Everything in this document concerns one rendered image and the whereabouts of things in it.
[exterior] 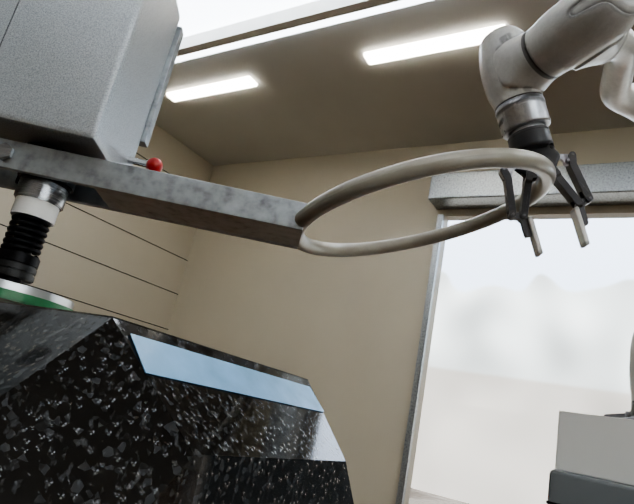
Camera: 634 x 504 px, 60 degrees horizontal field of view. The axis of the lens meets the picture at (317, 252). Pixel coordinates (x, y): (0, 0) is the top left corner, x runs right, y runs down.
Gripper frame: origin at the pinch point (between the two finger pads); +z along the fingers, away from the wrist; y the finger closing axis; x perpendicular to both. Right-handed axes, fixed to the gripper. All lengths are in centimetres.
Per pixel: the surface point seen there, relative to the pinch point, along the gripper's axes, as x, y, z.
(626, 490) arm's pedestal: -10.0, -2.1, 45.0
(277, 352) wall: -539, 168, -32
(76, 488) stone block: 66, 53, 22
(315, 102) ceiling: -438, 62, -282
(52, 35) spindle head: 26, 77, -45
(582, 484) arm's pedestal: -12.7, 4.1, 43.5
